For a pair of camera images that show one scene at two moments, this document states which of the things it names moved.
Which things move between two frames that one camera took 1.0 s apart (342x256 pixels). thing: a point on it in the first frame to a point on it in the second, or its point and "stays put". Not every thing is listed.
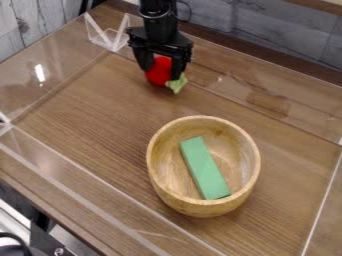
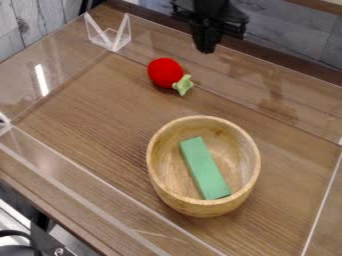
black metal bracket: (44, 241) stays put
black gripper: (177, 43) to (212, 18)
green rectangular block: (204, 169) stays put
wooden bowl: (204, 164) stays put
